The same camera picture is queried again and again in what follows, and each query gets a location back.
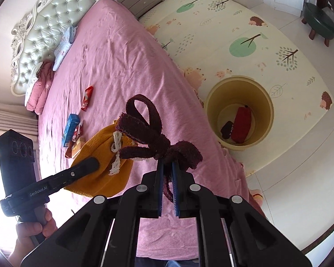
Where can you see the white lace cushion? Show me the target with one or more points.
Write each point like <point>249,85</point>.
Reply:
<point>33,80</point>

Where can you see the cream tree print play mat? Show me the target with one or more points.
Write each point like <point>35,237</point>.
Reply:
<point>220,33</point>

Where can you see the bed with pink sheet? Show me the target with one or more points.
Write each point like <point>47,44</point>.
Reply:
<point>122,61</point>

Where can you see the red white snack wrapper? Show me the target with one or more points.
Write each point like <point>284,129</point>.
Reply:
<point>78,132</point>

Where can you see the blue cardboard box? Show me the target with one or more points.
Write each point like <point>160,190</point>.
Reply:
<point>70,129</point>

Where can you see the yellow plastic bin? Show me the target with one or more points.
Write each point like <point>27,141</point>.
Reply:
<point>211,103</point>

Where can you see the red fabric pouch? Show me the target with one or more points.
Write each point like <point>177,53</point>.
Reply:
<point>240,125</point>

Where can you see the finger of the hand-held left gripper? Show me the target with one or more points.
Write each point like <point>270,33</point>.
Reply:
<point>78,171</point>

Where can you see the person's left hand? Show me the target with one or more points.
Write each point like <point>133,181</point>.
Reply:
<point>25,242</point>

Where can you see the black small packet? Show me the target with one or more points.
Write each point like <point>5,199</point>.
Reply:
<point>227,130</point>

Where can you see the maroon terry cloth strip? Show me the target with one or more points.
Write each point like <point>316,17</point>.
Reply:
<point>153,139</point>

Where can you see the pink folded quilt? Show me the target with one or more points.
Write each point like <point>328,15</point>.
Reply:
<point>43,89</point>

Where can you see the white blue printed pillow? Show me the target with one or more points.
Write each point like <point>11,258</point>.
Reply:
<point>63,47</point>

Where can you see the beige pleated curtain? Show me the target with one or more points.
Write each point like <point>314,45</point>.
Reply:
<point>8,119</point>

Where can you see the red snack packet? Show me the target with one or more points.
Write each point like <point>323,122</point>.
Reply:
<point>87,98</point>

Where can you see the tufted green white headboard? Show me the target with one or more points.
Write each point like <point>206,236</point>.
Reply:
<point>44,16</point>

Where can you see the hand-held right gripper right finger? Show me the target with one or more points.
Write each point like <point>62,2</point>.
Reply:
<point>176,197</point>

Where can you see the green round stool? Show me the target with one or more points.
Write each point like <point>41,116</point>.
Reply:
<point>320,19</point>

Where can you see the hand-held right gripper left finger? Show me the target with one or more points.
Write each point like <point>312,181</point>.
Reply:
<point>160,189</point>

